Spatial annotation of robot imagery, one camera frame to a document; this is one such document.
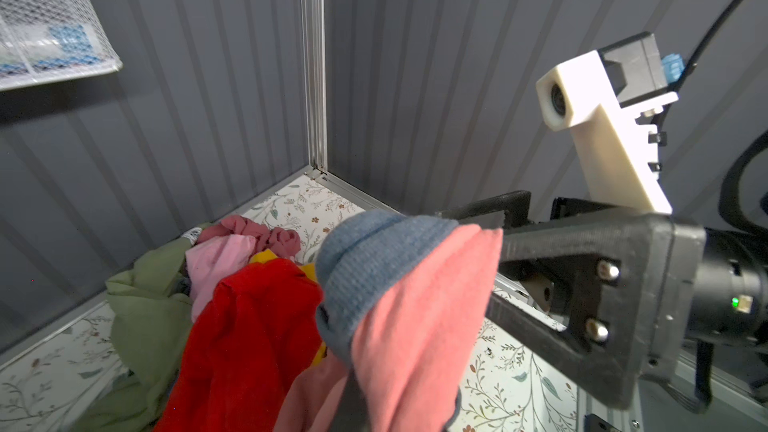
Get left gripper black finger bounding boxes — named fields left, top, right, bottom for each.
left=328, top=370, right=369, bottom=432

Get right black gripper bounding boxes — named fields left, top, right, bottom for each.
left=435, top=190, right=706, bottom=409

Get salmon cloth with grey trim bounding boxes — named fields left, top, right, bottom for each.
left=275, top=210, right=503, bottom=431

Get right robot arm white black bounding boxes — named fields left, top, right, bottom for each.
left=445, top=136, right=767, bottom=414

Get red cloth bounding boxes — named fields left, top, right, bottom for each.
left=155, top=259, right=322, bottom=431

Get yellow cloth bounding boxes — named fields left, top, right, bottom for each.
left=249, top=249, right=327, bottom=367

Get maroon pink cloth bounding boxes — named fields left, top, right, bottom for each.
left=196, top=215, right=301, bottom=259

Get light pink cloth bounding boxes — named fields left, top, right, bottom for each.
left=185, top=234, right=256, bottom=322

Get olive green cloth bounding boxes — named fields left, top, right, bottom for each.
left=72, top=223, right=209, bottom=431

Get floral patterned table mat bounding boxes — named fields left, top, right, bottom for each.
left=0, top=175, right=580, bottom=432

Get items in white basket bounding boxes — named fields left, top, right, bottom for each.
left=1, top=24, right=105, bottom=78

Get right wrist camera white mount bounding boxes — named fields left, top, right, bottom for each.
left=536, top=32, right=678, bottom=214

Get white wire mesh basket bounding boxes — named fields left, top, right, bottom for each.
left=1, top=0, right=123, bottom=92

